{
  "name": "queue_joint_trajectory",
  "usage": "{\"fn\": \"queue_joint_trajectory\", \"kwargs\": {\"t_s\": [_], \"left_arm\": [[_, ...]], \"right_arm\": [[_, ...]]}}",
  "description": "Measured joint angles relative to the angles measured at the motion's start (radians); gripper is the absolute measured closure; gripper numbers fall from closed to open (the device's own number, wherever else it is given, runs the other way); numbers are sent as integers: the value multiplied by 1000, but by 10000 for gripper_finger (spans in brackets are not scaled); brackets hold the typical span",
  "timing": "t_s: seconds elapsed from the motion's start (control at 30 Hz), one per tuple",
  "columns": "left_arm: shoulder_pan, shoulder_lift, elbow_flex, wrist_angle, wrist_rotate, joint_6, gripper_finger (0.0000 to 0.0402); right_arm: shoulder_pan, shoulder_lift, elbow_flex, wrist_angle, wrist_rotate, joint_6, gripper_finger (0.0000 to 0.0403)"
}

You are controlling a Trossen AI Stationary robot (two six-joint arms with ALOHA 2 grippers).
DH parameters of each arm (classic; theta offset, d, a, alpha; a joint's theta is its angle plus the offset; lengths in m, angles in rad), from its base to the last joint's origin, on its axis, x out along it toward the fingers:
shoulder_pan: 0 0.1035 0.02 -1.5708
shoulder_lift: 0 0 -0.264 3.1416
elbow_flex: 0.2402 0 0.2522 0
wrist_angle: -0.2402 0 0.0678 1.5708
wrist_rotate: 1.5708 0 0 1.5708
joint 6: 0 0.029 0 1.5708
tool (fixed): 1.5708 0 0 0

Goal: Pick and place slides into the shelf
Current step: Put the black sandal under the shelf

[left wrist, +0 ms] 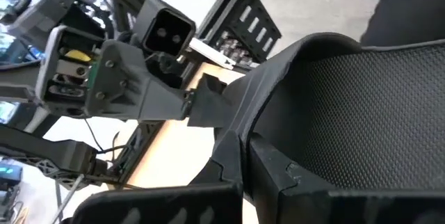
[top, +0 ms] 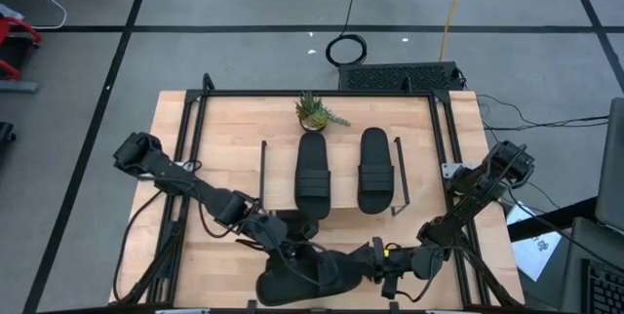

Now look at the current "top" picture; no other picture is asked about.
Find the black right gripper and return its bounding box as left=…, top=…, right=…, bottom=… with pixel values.
left=340, top=236, right=420, bottom=300

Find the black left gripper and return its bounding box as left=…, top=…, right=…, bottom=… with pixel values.
left=253, top=214, right=313, bottom=276

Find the potted green succulent plant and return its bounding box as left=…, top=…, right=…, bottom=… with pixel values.
left=293, top=90, right=352, bottom=135

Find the white paper sheet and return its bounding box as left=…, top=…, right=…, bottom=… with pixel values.
left=506, top=201, right=564, bottom=283

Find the black perforated computer case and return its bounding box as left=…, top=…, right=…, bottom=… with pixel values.
left=337, top=61, right=465, bottom=93

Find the dark grey desk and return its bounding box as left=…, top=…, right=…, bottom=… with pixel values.
left=559, top=216, right=624, bottom=314

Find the black keyboard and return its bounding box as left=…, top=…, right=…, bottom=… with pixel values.
left=581, top=258, right=624, bottom=314

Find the grey monitor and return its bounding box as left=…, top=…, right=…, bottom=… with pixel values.
left=595, top=97, right=624, bottom=235

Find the grey metal bar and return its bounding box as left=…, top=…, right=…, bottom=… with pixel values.
left=0, top=79, right=40, bottom=95

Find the red metal cart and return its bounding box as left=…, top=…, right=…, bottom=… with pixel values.
left=0, top=15, right=43, bottom=81

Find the wooden shelf with black frame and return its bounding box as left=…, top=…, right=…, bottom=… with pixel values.
left=259, top=136, right=411, bottom=218

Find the black metal table frame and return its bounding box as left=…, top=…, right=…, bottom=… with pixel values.
left=115, top=72, right=526, bottom=314

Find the coiled black cable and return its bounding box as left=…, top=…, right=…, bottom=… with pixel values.
left=324, top=0, right=369, bottom=68

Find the thin black floor cable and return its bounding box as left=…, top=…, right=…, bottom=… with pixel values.
left=476, top=93, right=610, bottom=133

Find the yellow cable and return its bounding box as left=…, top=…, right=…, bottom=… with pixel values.
left=438, top=0, right=474, bottom=62

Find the white cable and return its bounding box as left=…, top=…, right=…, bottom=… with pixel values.
left=27, top=0, right=68, bottom=31

